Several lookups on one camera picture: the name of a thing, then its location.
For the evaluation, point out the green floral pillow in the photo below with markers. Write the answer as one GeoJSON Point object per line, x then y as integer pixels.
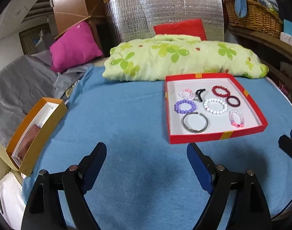
{"type": "Point", "coordinates": [155, 60]}

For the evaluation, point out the red cushion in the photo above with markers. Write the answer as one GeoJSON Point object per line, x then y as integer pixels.
{"type": "Point", "coordinates": [181, 28]}

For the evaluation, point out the silver metal bangle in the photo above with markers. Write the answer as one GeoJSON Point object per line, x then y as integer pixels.
{"type": "Point", "coordinates": [185, 123]}

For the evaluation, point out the brown wicker basket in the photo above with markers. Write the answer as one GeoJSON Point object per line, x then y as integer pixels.
{"type": "Point", "coordinates": [256, 19]}

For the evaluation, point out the grey cloth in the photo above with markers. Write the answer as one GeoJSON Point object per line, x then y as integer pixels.
{"type": "Point", "coordinates": [19, 83]}

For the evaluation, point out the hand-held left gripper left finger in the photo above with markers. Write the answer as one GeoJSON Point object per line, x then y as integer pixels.
{"type": "Point", "coordinates": [94, 172]}

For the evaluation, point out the magenta cushion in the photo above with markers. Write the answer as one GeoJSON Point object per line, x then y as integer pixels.
{"type": "Point", "coordinates": [74, 45]}

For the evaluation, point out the silver insulation sheet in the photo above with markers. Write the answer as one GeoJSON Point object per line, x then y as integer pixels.
{"type": "Point", "coordinates": [160, 9]}

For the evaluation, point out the wooden shelf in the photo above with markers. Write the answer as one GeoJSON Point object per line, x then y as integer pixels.
{"type": "Point", "coordinates": [268, 50]}

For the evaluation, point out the red cardboard box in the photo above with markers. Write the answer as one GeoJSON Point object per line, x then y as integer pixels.
{"type": "Point", "coordinates": [196, 137]}

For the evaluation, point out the brown pouch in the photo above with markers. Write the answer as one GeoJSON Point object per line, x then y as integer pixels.
{"type": "Point", "coordinates": [28, 143]}

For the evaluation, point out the blue cloth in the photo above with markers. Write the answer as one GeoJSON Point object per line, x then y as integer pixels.
{"type": "Point", "coordinates": [242, 2]}

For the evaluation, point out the dark red bangle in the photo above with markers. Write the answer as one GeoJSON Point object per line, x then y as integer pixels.
{"type": "Point", "coordinates": [229, 103]}

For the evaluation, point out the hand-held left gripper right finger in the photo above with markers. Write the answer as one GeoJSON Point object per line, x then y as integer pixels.
{"type": "Point", "coordinates": [198, 170]}

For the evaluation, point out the dark wicker basket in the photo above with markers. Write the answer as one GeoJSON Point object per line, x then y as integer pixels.
{"type": "Point", "coordinates": [31, 40]}

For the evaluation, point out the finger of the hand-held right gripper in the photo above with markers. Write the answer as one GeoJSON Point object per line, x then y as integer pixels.
{"type": "Point", "coordinates": [288, 143]}

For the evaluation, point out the gold cardboard box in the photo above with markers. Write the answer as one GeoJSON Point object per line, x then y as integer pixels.
{"type": "Point", "coordinates": [43, 134]}

